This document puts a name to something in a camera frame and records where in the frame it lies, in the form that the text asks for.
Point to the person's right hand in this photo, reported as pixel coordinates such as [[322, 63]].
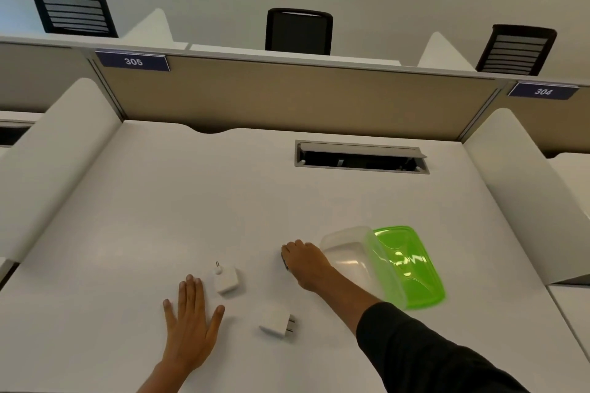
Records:
[[309, 268]]

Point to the person's left hand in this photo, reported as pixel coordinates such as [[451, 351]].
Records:
[[189, 337]]

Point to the person's left little finger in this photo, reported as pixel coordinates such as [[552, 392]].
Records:
[[170, 313]]

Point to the person's left thumb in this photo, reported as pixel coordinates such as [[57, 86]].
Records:
[[215, 320]]

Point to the person's right fingers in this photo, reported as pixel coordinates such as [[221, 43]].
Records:
[[295, 250]]

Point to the small black object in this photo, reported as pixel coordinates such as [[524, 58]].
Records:
[[284, 263]]

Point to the person's right forearm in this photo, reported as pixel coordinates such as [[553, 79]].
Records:
[[415, 351]]

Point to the person's left forearm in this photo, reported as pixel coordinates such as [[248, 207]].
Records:
[[163, 379]]

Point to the white charger with round pin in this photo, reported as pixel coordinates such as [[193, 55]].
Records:
[[226, 278]]

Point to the white charger with flat prongs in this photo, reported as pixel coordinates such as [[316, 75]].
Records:
[[275, 321]]

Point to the clear plastic container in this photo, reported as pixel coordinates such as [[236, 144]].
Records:
[[355, 254]]

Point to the green plastic lid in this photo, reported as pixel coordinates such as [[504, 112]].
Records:
[[415, 263]]

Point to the beige desk partition panel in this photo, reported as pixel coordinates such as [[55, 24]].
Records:
[[295, 93]]

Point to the white side divider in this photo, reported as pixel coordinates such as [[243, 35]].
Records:
[[154, 31], [50, 162], [445, 54], [525, 194]]

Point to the black mesh office chair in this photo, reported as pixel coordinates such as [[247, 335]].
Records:
[[298, 31]]

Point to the blue number label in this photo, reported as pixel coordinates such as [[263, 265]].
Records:
[[132, 61], [543, 91]]

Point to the black slatted office chair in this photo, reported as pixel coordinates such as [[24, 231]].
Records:
[[71, 8], [516, 49]]

